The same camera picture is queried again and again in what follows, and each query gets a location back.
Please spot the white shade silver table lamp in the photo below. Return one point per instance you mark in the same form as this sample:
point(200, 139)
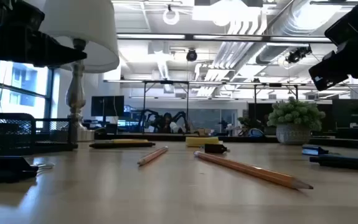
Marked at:
point(82, 31)

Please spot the yellow sticky note pad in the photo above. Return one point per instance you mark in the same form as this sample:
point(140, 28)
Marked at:
point(200, 142)

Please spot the small blue flash drive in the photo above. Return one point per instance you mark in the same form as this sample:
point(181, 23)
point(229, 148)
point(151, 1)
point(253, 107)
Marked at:
point(312, 150)

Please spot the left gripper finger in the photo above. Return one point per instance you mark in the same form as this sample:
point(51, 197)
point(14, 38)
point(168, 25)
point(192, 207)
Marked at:
point(26, 49)

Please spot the black binder clip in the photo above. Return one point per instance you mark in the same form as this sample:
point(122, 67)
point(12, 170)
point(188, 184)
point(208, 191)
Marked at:
point(214, 148)

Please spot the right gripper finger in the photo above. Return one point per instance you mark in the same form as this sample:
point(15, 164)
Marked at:
point(328, 74)

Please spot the black marker pen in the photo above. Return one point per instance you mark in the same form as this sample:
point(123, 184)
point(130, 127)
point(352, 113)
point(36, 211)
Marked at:
point(346, 162)

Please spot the black background monitor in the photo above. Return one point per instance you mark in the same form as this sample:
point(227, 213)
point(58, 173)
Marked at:
point(107, 105)

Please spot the black mesh desk organizer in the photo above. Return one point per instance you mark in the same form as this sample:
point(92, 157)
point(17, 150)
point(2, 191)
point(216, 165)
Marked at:
point(7, 137)

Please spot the short yellow pencil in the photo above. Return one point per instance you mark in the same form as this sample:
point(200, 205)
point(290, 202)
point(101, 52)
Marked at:
point(152, 155)

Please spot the black round hanging camera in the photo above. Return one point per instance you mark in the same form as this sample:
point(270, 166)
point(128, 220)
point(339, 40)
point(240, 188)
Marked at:
point(191, 55)

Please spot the black ceiling mounted camera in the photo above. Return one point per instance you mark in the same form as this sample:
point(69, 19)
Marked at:
point(297, 54)

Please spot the green potted plant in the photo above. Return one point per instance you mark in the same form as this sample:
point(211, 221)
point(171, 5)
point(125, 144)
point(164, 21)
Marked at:
point(294, 118)

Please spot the dark background plant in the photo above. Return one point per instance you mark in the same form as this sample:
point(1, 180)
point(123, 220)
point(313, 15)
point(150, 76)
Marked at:
point(247, 123)

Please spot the long yellow pencil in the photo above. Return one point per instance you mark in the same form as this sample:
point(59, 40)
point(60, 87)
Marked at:
point(253, 170)

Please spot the black background rig frame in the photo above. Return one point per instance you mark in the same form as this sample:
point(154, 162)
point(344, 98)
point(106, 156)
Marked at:
point(166, 82)
point(275, 84)

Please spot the blue round background object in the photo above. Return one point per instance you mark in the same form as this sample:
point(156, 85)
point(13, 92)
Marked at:
point(256, 133)

